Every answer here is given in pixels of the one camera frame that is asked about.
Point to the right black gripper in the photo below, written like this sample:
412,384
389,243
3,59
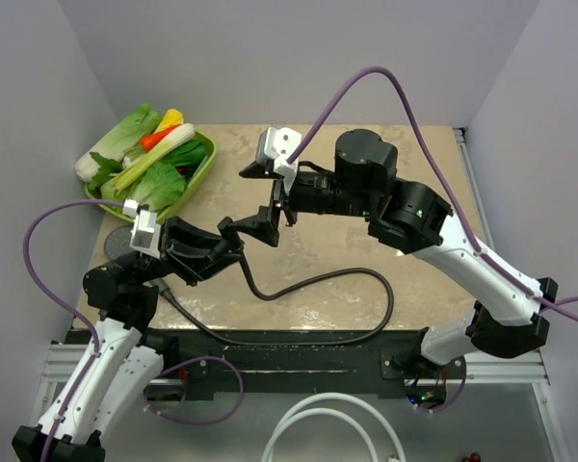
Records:
265,229

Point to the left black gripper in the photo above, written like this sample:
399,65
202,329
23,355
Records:
179,240

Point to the black angle valve fitting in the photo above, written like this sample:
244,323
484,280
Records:
229,245

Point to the grey shower head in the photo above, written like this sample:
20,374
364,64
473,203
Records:
117,242

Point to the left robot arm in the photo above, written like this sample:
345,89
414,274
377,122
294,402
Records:
120,361

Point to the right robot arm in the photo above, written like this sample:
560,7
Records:
505,321

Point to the green lettuce toy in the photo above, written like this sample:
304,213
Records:
158,188

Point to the green plastic tray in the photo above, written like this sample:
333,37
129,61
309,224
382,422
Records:
195,176

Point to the dark green vegetable toy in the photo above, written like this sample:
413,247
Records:
191,153

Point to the white leek toy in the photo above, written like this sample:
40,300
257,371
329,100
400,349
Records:
177,136

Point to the orange carrot toy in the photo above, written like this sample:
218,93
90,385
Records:
150,141

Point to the yellow pepper toy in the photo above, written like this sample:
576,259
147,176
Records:
171,118

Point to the napa cabbage toy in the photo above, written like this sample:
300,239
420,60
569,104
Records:
122,136

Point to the red small object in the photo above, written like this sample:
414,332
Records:
473,457

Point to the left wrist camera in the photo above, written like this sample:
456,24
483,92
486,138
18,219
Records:
146,231

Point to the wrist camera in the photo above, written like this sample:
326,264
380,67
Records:
146,231
275,146

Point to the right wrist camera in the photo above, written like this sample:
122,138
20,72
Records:
275,146

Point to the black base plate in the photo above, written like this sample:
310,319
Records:
291,362

